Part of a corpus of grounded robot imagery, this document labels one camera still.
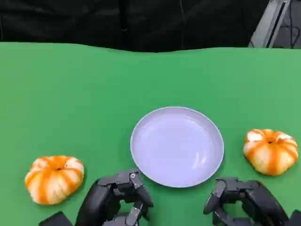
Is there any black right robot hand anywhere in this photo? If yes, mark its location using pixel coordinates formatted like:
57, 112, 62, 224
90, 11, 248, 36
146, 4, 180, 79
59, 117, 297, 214
203, 178, 291, 226

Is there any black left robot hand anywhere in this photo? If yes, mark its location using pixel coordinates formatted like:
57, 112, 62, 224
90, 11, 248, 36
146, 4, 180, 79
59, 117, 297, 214
75, 169, 154, 226

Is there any orange white toy bread roll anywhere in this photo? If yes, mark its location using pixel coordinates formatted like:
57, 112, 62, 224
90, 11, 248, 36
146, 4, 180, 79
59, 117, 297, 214
243, 129, 299, 177
24, 155, 85, 205

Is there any lilac plate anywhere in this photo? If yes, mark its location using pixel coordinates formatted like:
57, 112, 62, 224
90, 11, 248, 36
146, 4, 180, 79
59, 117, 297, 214
130, 106, 225, 188

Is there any green table cloth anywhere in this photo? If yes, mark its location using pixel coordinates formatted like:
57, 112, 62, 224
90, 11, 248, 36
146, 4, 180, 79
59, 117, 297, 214
0, 41, 301, 226

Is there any black backdrop curtain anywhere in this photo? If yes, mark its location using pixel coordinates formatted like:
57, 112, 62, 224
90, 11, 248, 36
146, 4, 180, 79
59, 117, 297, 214
0, 0, 271, 53

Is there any black floor cable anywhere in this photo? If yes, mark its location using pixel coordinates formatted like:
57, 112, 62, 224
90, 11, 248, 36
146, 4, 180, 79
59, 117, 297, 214
279, 14, 301, 49

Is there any aluminium frame profile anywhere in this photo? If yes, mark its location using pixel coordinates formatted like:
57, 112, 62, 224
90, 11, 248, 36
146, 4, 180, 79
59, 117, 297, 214
248, 0, 292, 48

